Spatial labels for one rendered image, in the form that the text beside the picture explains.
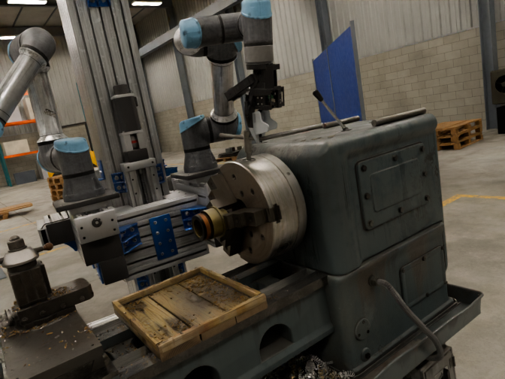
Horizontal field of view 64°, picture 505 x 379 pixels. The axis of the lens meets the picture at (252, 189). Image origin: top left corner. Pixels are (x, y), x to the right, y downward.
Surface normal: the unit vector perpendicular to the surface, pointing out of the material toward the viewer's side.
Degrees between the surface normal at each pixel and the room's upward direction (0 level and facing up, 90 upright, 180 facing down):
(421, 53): 90
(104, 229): 90
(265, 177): 48
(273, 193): 66
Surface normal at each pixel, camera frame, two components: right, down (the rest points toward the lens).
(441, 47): -0.78, 0.25
